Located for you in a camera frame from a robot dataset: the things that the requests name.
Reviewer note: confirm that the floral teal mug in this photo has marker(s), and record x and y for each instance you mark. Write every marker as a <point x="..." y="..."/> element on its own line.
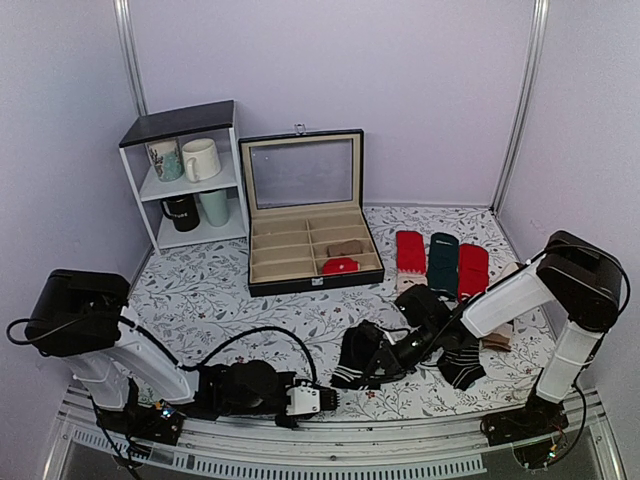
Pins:
<point x="165" y="159"/>

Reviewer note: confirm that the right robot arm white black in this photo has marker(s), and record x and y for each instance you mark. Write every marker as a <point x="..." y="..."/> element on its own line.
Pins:
<point x="590" y="284"/>

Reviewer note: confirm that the black mug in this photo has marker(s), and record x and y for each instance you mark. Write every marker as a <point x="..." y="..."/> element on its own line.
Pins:
<point x="182" y="212"/>

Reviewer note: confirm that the red white sock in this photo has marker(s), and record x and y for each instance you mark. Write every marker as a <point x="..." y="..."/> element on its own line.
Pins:
<point x="473" y="271"/>

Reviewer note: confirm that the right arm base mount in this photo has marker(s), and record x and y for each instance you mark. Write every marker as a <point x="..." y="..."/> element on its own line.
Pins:
<point x="539" y="422"/>

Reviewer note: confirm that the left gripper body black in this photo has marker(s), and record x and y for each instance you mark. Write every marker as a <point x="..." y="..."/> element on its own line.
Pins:
<point x="289" y="424"/>

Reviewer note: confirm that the black compartment box open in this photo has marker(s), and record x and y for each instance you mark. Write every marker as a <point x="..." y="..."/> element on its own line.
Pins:
<point x="304" y="191"/>

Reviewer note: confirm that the corner metal post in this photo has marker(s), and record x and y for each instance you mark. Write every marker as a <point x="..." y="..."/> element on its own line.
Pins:
<point x="531" y="67"/>
<point x="125" y="31"/>

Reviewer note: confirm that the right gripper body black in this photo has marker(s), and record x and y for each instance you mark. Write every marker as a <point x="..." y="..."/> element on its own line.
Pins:
<point x="401" y="366"/>

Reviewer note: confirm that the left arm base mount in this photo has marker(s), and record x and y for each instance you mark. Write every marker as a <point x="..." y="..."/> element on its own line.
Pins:
<point x="159" y="423"/>

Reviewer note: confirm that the black striped sock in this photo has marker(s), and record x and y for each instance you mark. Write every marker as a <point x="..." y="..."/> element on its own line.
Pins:
<point x="461" y="368"/>

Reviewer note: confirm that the cream white mug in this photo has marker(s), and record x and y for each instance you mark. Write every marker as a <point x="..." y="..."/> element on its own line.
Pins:
<point x="201" y="159"/>

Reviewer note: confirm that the cream brown sock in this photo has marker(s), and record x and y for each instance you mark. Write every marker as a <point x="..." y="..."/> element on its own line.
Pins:
<point x="501" y="338"/>

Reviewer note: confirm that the left corner metal post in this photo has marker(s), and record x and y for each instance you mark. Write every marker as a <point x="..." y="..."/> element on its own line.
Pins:
<point x="125" y="31"/>

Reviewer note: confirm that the right corner metal post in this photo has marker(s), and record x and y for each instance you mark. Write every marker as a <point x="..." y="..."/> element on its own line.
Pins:
<point x="531" y="67"/>

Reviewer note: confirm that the red santa sock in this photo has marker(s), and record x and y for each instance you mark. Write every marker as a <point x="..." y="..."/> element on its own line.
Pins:
<point x="411" y="260"/>

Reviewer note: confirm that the black sock white stripes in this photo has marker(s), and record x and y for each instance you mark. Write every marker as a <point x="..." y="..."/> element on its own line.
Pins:
<point x="353" y="363"/>

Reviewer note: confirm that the rolled red sock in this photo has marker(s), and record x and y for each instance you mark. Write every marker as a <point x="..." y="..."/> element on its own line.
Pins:
<point x="340" y="266"/>

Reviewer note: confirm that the aluminium front rail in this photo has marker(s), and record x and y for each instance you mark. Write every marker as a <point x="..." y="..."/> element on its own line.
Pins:
<point x="431" y="448"/>

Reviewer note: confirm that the mint green mug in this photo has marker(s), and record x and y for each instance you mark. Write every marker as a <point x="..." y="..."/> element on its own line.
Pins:
<point x="215" y="207"/>

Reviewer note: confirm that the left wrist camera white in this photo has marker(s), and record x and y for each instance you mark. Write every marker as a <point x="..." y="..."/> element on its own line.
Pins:
<point x="303" y="398"/>

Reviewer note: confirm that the dark green sock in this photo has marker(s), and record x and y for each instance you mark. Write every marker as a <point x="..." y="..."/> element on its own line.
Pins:
<point x="442" y="271"/>

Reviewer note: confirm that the white shelf black top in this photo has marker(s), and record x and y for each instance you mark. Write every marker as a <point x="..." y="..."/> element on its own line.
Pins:
<point x="213" y="120"/>

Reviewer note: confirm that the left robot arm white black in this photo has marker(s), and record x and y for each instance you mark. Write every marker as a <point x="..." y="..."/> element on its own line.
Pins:
<point x="85" y="319"/>

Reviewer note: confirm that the rolled brown sock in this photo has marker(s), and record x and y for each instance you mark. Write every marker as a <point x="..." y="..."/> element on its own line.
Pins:
<point x="350" y="247"/>

